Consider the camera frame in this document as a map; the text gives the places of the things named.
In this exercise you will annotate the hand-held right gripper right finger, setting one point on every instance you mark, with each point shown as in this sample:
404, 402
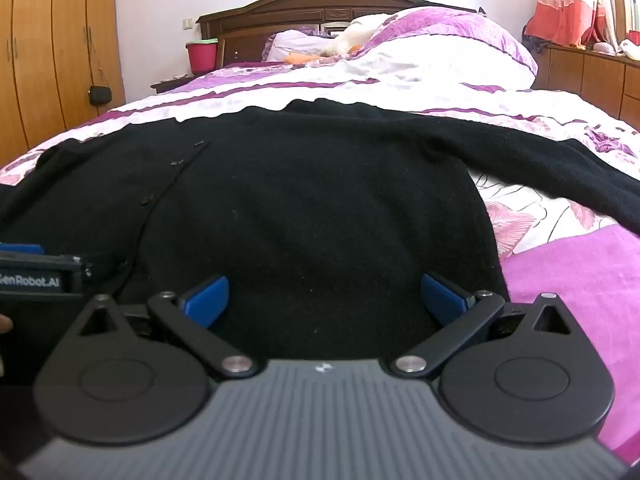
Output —
440, 299

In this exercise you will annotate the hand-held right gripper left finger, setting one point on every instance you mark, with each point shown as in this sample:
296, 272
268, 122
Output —
207, 300

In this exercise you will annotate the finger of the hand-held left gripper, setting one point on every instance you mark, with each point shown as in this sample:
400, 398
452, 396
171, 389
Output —
20, 248

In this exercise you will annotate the black knit sweater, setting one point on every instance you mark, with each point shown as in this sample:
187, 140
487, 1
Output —
300, 210

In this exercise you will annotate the person's left hand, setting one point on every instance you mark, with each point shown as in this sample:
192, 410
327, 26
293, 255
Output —
5, 324

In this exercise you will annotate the purple floral quilt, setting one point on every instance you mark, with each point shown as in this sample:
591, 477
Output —
575, 280

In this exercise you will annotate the small black hanging bag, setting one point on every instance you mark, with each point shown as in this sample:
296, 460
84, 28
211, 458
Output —
99, 95

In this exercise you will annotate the light wooden wardrobe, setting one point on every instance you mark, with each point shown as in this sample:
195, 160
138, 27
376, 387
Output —
50, 50

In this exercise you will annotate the dark wooden nightstand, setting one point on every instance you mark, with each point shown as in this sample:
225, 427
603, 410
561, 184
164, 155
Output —
167, 84

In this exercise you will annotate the orange plush piece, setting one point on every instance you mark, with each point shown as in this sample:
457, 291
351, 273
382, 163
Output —
300, 58

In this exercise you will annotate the large purple white pillow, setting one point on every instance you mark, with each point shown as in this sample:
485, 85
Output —
450, 35

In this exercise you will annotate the wooden dresser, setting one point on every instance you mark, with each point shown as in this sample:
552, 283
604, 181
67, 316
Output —
590, 80

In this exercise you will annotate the small lavender pillow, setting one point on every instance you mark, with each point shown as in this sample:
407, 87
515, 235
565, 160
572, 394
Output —
295, 42

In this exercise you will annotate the white plush toy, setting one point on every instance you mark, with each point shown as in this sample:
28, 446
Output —
350, 35

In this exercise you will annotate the dark cloth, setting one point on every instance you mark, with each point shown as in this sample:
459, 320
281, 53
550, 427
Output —
535, 35

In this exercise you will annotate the dark wooden headboard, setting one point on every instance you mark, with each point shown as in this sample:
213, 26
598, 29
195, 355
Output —
300, 7

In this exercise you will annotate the orange pink curtain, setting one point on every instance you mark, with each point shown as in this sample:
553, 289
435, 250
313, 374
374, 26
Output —
565, 5

